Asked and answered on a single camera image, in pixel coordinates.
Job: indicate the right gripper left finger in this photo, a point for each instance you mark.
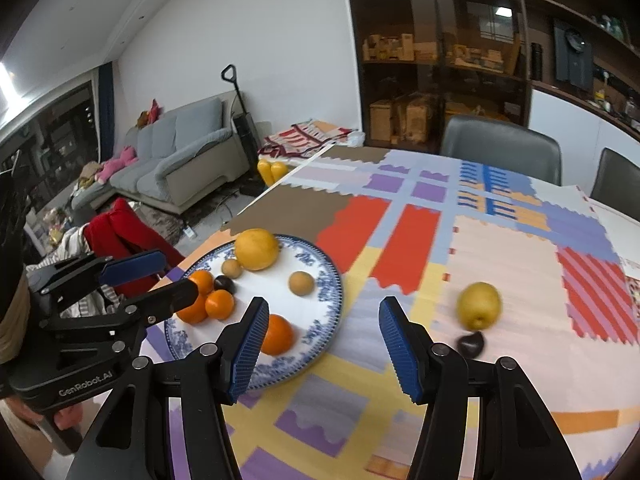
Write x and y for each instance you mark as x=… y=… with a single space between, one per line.
x=216 y=374

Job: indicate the dark wooden glass cabinet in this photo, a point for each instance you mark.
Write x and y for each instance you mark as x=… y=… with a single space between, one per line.
x=421 y=62

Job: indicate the orange tangerine lower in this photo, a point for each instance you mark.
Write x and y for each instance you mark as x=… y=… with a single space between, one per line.
x=194 y=314

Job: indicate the black coffee machine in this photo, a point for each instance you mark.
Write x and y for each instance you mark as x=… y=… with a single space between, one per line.
x=573 y=60

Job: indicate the brown kiwi near centre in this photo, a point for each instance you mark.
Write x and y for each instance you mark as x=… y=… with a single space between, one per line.
x=301 y=283

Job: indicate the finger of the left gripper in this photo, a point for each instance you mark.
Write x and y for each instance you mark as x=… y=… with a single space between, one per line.
x=138 y=314
x=90 y=272

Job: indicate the orange tangerine middle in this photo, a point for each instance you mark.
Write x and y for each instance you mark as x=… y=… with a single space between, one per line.
x=219 y=304

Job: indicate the folded red striped cloth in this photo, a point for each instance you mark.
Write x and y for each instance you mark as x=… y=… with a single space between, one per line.
x=303 y=139

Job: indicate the grey sofa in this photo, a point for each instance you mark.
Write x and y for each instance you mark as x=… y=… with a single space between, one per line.
x=185 y=155

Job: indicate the lone orange tangerine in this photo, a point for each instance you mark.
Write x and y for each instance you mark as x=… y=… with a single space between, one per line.
x=279 y=336

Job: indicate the orange tangerine upper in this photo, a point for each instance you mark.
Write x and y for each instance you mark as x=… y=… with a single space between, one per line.
x=204 y=281

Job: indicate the yellow-green pear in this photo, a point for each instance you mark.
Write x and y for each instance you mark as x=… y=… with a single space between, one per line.
x=479 y=306

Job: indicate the black upright vacuum cleaner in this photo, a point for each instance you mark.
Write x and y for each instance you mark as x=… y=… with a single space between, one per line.
x=247 y=132

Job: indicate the grey chair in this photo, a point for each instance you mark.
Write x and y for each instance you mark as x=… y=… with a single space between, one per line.
x=617 y=183
x=503 y=145

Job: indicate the pink plush toy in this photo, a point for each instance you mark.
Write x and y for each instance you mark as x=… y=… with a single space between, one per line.
x=125 y=158

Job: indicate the left hand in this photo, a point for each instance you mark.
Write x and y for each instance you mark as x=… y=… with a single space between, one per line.
x=64 y=419

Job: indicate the grey chair left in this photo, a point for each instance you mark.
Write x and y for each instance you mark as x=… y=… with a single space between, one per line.
x=503 y=145

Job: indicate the large yellow orange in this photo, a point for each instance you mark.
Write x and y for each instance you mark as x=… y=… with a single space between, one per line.
x=256 y=249

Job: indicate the grey chair right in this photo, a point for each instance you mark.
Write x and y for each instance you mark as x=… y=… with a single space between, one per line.
x=617 y=183

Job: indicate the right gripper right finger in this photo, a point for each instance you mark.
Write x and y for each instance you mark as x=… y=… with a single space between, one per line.
x=433 y=375

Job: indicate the dark purple plum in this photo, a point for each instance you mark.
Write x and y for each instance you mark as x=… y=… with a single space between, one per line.
x=222 y=282

